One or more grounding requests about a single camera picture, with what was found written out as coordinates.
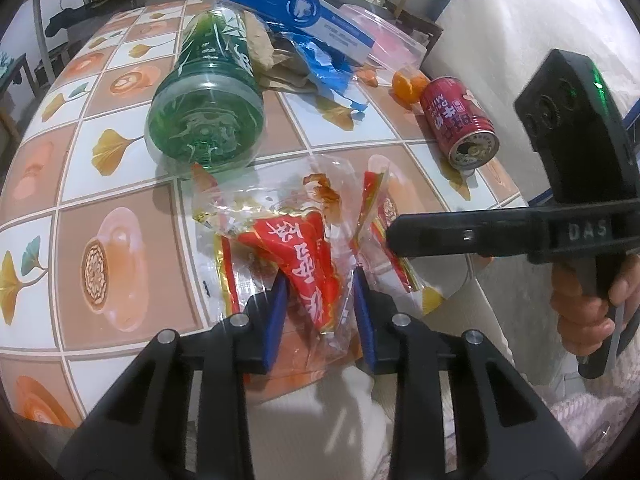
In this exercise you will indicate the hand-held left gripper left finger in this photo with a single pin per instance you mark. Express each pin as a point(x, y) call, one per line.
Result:
point(272, 320)

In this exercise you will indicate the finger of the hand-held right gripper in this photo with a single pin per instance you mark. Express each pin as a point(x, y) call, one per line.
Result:
point(450, 235)

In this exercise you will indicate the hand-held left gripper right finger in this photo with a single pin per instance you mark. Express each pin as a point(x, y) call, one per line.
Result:
point(365, 320)

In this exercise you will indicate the clear red snack wrapper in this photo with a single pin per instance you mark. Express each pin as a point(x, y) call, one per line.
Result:
point(380, 195)
point(300, 255)

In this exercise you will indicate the large orange peel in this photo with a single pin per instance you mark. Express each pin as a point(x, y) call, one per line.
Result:
point(407, 87)

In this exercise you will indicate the person's right forearm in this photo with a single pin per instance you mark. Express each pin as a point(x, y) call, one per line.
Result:
point(600, 410)

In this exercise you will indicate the person's right hand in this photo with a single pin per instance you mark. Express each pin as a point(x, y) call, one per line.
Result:
point(575, 320)

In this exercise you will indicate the red drink can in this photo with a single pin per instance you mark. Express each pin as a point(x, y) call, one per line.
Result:
point(450, 115)

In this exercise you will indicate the white mattress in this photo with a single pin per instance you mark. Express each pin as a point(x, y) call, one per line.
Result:
point(500, 20)

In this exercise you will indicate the small orange peel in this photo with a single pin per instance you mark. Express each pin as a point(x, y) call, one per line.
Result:
point(369, 76)

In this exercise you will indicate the wooden armchair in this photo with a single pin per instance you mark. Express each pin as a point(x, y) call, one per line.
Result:
point(415, 22)

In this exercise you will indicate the torn blue plastic wrapper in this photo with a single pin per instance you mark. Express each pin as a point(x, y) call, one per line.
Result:
point(325, 67)

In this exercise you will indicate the green plastic bottle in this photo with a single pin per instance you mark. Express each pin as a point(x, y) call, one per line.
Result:
point(205, 110)

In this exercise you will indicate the crumpled brown paper bag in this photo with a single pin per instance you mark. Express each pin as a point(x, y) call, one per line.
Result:
point(265, 45)

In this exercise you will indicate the blue toothpaste box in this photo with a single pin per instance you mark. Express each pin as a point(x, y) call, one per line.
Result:
point(280, 5)

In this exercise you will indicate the dark clothes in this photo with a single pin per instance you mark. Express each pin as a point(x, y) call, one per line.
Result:
point(65, 20)

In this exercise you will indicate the grey long table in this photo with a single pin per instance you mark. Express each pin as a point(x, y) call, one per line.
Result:
point(42, 35)

